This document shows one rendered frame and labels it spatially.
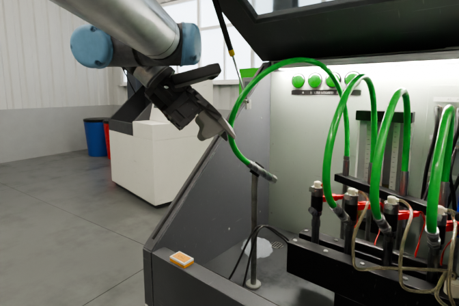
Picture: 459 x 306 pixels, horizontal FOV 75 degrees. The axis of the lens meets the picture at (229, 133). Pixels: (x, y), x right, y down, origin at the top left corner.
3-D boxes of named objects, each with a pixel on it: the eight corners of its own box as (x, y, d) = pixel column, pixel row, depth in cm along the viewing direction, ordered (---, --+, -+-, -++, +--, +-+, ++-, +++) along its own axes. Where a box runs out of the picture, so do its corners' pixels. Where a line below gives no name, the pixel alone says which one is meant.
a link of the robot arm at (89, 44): (123, 20, 49) (149, 24, 59) (61, 22, 50) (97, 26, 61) (129, 70, 51) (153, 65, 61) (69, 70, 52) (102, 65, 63)
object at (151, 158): (94, 188, 417) (85, 40, 389) (164, 173, 489) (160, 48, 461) (134, 216, 321) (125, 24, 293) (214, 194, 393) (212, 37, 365)
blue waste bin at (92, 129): (79, 155, 629) (76, 119, 618) (105, 150, 678) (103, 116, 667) (95, 158, 596) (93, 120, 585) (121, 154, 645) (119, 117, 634)
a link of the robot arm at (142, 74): (158, 58, 71) (158, 45, 63) (171, 72, 71) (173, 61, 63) (134, 79, 69) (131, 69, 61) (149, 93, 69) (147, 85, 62)
